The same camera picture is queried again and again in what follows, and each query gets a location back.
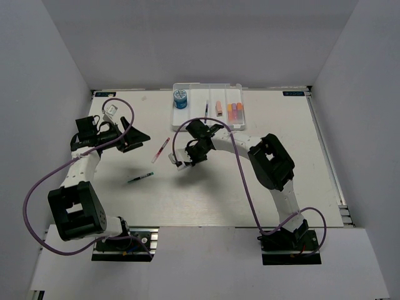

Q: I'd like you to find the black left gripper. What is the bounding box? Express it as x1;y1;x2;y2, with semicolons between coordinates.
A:
96;117;150;153

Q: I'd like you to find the red pen refill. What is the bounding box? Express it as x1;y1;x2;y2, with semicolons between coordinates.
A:
151;137;170;164

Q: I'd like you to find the green pen refill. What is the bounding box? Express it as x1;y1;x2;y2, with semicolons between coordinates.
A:
127;172;154;184

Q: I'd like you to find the dark blue pen refill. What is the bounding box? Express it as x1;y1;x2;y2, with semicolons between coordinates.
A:
204;100;209;124

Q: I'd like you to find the pink stapler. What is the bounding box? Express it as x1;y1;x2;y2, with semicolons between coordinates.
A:
215;101;223;117

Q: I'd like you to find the yellow cap highlighter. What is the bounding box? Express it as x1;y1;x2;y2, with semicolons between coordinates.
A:
227;104;233;124

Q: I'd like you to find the orange cap highlighter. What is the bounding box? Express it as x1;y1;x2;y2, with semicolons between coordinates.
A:
236;102;244;124

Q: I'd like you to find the blue correction tape roll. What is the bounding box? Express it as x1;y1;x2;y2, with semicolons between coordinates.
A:
172;89;188;109

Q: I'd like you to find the purple cap highlighter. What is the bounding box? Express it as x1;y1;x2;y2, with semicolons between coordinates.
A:
231;103;238;124

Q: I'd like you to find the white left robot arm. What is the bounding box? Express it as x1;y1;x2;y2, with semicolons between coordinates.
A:
47;116;151;249

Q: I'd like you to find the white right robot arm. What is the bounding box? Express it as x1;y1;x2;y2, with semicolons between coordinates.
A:
182;120;309;249

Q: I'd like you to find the white divided organizer tray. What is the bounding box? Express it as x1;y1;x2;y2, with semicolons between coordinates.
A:
171;83;246;131

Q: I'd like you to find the left black table label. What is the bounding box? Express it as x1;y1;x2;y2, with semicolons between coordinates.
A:
94;91;116;98

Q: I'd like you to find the black table label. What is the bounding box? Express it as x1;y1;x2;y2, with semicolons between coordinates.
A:
282;91;305;97
94;91;116;98

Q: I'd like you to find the right black table label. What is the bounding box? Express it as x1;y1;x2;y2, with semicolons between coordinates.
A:
282;91;305;97

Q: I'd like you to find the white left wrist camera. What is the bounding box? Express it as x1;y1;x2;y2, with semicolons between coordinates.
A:
102;104;118;123

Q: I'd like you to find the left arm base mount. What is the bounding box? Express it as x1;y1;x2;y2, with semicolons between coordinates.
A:
91;227;159;263

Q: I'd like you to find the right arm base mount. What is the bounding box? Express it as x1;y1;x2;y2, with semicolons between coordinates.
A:
257;229;322;266

